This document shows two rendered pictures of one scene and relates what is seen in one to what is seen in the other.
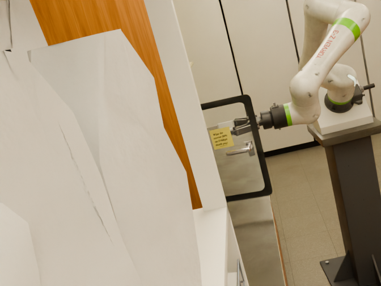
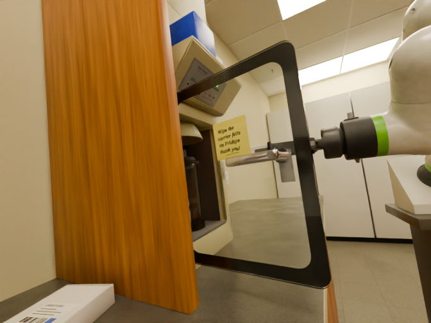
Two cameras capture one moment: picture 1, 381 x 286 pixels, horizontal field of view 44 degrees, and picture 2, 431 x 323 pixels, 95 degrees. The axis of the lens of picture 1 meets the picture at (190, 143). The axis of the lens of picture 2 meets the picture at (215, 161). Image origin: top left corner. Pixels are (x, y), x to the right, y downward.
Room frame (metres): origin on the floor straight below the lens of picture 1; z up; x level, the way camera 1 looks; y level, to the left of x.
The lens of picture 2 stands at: (1.29, -0.21, 1.18)
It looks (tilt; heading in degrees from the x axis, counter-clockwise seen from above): 5 degrees up; 19
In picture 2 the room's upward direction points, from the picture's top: 7 degrees counter-clockwise
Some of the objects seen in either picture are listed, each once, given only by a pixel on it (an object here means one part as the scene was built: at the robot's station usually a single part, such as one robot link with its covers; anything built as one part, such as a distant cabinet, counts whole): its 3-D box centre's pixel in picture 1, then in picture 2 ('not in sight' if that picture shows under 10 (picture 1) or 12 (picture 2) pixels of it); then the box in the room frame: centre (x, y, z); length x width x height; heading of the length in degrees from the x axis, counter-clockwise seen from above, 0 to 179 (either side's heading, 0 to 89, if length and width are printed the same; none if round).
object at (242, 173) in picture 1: (221, 153); (229, 169); (1.68, -0.10, 1.19); 0.30 x 0.01 x 0.40; 74
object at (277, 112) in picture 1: (277, 116); (354, 137); (1.82, -0.37, 1.23); 0.09 x 0.06 x 0.12; 171
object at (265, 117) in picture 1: (259, 121); (319, 145); (1.84, -0.29, 1.23); 0.09 x 0.08 x 0.07; 81
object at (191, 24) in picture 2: not in sight; (191, 45); (1.79, -0.01, 1.56); 0.10 x 0.10 x 0.09; 81
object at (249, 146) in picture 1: (239, 150); (256, 158); (1.63, -0.16, 1.20); 0.10 x 0.05 x 0.03; 74
